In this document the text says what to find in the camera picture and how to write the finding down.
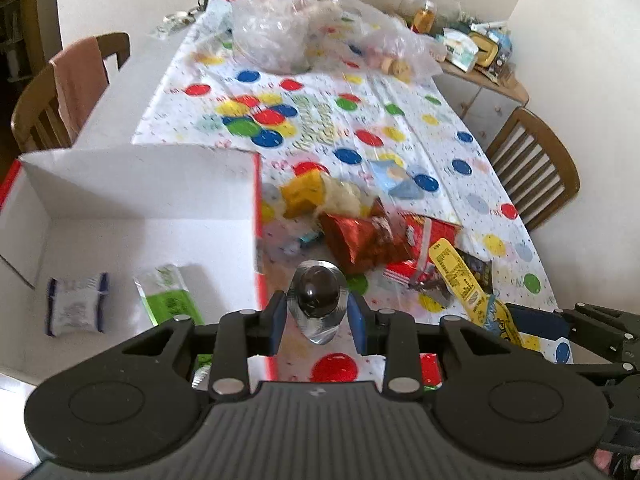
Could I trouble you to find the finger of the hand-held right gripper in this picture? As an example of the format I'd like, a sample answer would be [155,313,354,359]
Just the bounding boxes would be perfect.
[505,302,640,361]
[570,357,640,386]

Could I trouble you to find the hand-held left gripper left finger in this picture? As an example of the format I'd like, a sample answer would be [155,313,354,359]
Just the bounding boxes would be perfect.
[122,291,289,402]

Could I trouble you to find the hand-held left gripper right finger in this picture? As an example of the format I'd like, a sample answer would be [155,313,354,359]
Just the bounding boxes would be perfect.
[347,294,508,402]

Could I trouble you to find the silver chocolate ball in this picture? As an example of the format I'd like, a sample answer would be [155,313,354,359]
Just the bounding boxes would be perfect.
[287,260,349,346]

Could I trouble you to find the yellow label snack packet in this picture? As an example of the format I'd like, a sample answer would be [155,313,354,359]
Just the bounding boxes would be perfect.
[429,239,523,346]

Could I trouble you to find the yellow clear popcorn packet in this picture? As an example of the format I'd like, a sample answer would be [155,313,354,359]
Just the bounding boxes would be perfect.
[280,170,373,221]

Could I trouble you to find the blue cupcake snack packet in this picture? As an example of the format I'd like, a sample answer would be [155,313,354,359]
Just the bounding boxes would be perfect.
[370,160,426,200]

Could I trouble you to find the white cardboard box red outside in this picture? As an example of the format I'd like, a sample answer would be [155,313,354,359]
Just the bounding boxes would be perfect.
[0,144,275,391]

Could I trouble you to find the shiny red snack bag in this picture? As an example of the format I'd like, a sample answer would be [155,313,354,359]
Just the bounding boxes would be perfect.
[319,200,416,276]

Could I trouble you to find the small red snack packet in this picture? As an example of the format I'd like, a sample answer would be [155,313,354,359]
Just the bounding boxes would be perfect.
[420,352,443,391]

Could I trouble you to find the dark printed snack packet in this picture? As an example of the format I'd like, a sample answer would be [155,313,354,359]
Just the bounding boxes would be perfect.
[457,250,496,293]

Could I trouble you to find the small blue wrapped candy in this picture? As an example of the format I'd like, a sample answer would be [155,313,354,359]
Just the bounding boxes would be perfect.
[282,230,321,253]

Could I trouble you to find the green snack packet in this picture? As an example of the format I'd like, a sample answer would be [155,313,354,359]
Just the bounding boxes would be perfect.
[132,263,213,391]

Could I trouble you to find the red white snack packet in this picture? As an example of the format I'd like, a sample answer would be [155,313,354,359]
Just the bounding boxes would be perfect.
[382,212,463,286]

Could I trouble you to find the wooden slat chair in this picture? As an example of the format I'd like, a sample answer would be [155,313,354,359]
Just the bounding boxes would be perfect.
[485,106,581,233]

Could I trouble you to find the balloon print tablecloth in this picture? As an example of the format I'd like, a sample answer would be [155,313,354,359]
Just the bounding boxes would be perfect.
[131,0,576,386]

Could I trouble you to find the blue white snack packet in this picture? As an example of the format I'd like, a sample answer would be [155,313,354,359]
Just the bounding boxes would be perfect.
[46,272,110,337]

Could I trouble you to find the wooden cabinet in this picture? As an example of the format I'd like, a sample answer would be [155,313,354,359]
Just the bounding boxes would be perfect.
[435,60,531,151]

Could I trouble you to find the yellow black container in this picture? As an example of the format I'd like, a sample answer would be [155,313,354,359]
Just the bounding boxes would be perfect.
[467,32,501,67]

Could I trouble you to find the clear plastic bag with cookies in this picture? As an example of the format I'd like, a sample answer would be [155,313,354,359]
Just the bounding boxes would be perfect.
[310,0,446,83]

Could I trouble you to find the white green tissue pack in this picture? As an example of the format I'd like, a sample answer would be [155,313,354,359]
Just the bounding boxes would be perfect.
[442,29,482,72]

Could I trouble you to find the large clear plastic bag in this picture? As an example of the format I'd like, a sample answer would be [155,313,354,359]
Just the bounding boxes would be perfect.
[230,0,321,73]

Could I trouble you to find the pink towel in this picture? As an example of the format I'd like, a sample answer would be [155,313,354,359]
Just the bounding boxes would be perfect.
[49,36,110,133]

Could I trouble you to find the glass jar amber contents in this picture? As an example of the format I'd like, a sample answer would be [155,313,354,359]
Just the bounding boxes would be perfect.
[399,0,441,35]

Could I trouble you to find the wooden chair with towel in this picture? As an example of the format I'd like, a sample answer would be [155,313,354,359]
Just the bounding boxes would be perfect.
[11,31,132,153]

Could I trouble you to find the key ring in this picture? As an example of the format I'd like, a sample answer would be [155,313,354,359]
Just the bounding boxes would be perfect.
[150,7,201,38]

